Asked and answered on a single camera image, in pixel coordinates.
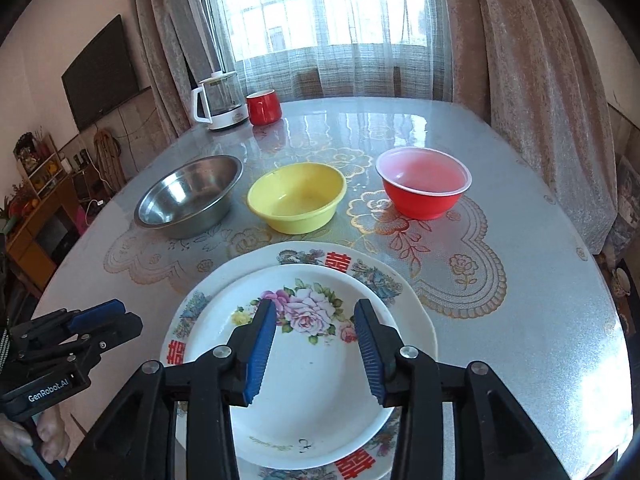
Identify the white power strip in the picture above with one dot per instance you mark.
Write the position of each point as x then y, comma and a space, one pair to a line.
97, 203

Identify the large white plate red characters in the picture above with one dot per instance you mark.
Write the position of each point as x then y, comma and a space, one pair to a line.
410, 305

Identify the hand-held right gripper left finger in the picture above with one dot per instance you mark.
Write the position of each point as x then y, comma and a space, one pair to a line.
260, 345

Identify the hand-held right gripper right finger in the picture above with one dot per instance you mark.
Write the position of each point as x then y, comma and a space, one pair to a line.
370, 350

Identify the small white floral plate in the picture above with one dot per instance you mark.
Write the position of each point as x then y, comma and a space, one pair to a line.
310, 385

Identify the red plastic bowl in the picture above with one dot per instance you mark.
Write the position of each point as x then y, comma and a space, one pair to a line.
425, 180

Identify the black wall television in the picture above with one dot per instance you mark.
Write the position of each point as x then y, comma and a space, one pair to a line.
100, 75

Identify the pink bag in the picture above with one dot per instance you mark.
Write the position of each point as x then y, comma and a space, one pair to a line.
81, 220

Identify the stainless steel bowl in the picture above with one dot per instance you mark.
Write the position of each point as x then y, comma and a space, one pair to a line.
185, 195

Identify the window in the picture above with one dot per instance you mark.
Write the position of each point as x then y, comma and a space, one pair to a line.
325, 5

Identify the person's left hand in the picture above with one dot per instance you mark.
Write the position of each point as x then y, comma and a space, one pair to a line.
52, 435

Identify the white sheer curtain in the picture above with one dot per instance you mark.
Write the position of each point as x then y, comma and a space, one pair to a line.
350, 70

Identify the yellow plastic bowl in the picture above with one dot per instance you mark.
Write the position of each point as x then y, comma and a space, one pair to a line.
295, 200

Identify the wooden cabinet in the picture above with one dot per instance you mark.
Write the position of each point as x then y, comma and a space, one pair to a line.
35, 230

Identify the white glass electric kettle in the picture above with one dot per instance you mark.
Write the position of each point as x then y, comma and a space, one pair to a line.
222, 100

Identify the beige curtain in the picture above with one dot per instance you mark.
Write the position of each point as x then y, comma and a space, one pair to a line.
525, 85
165, 35

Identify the red mug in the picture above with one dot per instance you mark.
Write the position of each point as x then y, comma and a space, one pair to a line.
264, 109

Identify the cluttered shelf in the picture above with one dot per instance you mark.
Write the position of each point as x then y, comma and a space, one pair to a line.
45, 170

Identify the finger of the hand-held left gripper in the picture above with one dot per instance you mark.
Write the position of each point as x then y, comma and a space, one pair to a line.
95, 312
115, 327

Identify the patterned bag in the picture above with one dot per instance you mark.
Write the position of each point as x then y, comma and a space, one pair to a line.
625, 210

